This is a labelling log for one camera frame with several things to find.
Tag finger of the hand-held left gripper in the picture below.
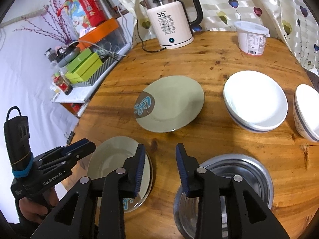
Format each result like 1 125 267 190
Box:
33 138 96 164
37 147 96 180

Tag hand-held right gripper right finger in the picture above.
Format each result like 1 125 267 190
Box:
175 143 291 239

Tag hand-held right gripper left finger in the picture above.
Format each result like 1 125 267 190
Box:
30 143 146 239

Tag green plate with blue pattern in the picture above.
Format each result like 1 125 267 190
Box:
87 136 153 214
135 75 205 133

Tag steel bowl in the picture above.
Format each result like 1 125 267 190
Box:
173 154 273 239

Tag white bowl with blue stripe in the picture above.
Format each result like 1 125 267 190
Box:
224 100 283 133

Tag plain white bowl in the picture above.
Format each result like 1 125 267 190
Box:
223 70 289 128

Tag deep white bowl with print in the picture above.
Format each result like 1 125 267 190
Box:
293 84 319 143

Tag person's left hand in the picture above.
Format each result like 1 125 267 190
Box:
18 196 60 226

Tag black binder clip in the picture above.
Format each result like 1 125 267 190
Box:
63 130 76 145

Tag white paper stack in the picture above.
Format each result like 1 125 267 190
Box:
52 87 91 104

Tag small dark jar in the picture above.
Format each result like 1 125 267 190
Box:
53 72 73 95

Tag light green box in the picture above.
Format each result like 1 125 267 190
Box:
65 52 103 84

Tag grey striped basket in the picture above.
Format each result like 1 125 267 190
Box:
72 52 123 89

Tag grey round device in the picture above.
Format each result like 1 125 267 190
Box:
55 47 81 68

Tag clear plastic storage box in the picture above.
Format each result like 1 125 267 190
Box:
82 27 132 58

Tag orange box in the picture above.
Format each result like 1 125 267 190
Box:
79 19 120 49

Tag purple dried flower branches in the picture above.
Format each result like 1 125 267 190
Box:
13 0 76 46

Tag white pipe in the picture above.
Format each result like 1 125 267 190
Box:
0 8 42 28

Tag colourful gift bag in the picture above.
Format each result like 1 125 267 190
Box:
58 0 88 35

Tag red cardboard box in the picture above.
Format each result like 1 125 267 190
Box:
72 0 108 27

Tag white electric kettle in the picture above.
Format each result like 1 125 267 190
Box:
140 0 204 50

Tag white plastic tub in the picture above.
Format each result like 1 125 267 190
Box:
233 21 271 56

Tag dark checked cloth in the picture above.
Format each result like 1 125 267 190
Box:
305 67 319 92

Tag black kettle cable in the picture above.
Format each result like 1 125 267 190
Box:
136 17 170 53

